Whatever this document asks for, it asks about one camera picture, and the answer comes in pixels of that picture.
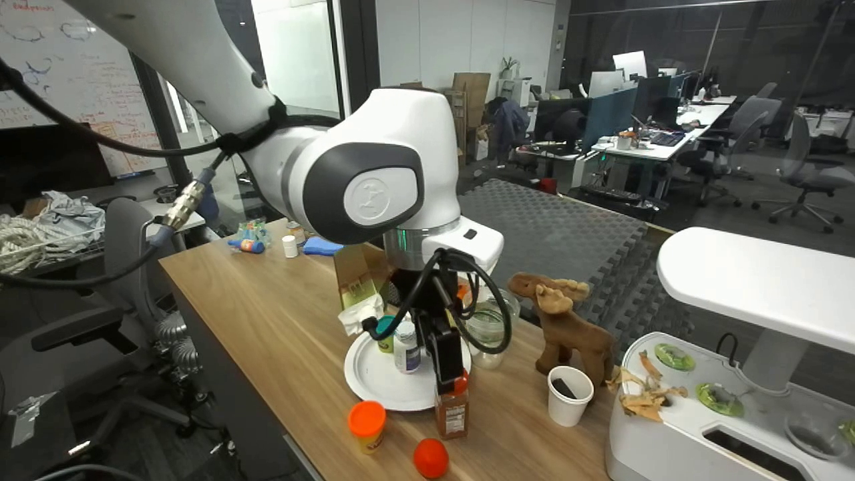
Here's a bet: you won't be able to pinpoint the open yellow tea box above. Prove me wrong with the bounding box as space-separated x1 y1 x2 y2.
450 278 476 316

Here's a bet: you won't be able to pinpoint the white indoor planter appliance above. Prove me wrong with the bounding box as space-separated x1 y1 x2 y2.
607 225 855 481

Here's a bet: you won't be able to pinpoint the yellow bottle orange lid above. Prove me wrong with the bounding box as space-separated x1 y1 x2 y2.
345 397 389 450

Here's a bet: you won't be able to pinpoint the blue cloth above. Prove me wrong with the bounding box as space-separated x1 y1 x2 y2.
301 234 345 259

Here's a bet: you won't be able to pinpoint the white paper plate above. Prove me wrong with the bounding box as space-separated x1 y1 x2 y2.
341 329 476 413

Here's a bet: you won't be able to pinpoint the dark mesh office chair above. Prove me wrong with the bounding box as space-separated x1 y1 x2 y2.
770 115 855 234

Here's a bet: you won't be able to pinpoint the white pill bottle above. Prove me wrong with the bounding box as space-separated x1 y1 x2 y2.
393 318 428 373

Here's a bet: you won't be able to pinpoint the grey swivel chair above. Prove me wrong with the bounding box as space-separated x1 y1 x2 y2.
0 197 223 481

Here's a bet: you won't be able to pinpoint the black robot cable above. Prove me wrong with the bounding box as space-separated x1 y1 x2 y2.
369 247 516 358

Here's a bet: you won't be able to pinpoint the black glass wall frame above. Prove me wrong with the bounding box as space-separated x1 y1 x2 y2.
338 0 393 100

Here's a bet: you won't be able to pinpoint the pile of light cloth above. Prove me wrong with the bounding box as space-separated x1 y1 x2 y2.
0 186 107 278

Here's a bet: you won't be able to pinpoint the brown moose toy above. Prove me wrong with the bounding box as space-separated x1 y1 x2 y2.
505 273 620 388

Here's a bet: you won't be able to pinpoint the office desk with monitors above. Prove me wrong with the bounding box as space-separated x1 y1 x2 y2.
589 96 736 210

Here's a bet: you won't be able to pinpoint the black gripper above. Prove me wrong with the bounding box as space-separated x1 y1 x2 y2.
405 265 473 396

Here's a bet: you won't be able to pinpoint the small white paper cup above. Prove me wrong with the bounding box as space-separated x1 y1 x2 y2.
544 362 599 430

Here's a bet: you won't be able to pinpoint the spice bottle orange lid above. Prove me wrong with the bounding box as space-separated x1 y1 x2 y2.
433 372 473 440

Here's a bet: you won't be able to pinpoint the small colourful toy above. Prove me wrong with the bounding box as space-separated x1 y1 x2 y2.
223 222 269 257

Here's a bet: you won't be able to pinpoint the white backed monitor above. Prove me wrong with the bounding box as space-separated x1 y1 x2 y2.
612 47 651 82

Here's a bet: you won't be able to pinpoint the stacked cardboard boxes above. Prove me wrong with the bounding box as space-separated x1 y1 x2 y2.
449 70 493 162

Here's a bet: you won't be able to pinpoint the grey foam floor mat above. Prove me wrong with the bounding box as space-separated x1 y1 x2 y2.
456 177 684 358

